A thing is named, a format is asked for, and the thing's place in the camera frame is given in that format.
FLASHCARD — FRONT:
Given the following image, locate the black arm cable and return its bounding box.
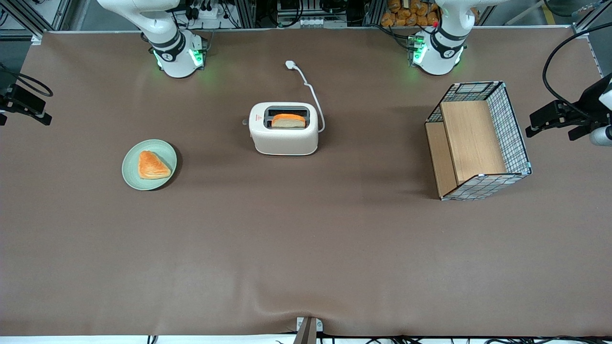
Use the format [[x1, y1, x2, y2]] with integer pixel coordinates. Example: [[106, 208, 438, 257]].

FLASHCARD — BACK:
[[0, 64, 54, 97], [542, 21, 612, 108]]

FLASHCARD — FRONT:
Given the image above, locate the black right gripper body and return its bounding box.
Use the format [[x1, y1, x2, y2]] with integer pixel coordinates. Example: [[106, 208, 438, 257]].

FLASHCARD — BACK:
[[0, 84, 20, 126]]

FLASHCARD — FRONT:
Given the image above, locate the white toaster power cord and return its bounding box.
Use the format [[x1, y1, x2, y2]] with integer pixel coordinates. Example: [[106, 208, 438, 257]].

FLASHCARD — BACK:
[[285, 60, 326, 134]]

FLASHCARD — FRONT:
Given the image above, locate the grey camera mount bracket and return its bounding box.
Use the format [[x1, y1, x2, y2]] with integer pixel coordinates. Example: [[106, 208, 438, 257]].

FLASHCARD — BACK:
[[293, 316, 324, 344]]

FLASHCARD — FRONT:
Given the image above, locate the brown table cover cloth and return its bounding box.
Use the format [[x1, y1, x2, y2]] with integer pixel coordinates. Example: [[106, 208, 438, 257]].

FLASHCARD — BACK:
[[0, 26, 612, 338]]

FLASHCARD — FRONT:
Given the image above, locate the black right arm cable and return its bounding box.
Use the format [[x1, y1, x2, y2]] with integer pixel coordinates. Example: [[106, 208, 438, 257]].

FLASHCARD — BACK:
[[0, 64, 54, 97]]

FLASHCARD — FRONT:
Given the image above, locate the pale green round plate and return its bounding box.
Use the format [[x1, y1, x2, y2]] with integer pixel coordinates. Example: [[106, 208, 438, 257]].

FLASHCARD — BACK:
[[121, 139, 178, 191]]

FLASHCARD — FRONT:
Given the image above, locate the toast bread slice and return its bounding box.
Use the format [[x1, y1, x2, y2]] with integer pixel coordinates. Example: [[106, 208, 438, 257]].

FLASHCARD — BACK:
[[271, 113, 307, 129]]

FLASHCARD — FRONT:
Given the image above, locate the white two-slot toaster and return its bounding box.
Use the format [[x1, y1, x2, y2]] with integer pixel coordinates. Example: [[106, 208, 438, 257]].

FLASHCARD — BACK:
[[249, 102, 319, 156]]

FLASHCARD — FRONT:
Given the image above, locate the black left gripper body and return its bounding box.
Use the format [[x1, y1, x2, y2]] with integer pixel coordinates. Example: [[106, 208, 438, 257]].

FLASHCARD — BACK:
[[567, 73, 612, 141]]

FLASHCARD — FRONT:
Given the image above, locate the triangular orange pastry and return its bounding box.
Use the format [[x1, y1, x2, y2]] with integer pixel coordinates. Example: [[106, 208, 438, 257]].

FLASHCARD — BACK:
[[138, 150, 172, 180]]

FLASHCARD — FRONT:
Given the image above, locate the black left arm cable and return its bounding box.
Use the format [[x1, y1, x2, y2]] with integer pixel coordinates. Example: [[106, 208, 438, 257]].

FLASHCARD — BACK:
[[542, 21, 612, 108]]

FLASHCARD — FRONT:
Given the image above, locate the bag of bread rolls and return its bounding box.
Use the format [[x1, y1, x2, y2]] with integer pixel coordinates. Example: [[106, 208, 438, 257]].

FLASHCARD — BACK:
[[381, 0, 440, 28]]

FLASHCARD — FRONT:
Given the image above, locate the white power strip with plugs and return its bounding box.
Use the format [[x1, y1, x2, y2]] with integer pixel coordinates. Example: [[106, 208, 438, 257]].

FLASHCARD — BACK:
[[184, 0, 240, 30]]

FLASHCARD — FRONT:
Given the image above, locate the wire basket with wooden shelf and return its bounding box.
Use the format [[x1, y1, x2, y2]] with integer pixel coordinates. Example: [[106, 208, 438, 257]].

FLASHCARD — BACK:
[[425, 81, 533, 202]]

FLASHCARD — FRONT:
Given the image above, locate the aluminium frame profile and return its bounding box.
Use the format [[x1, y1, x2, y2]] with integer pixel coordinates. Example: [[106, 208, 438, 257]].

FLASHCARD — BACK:
[[0, 0, 73, 40]]

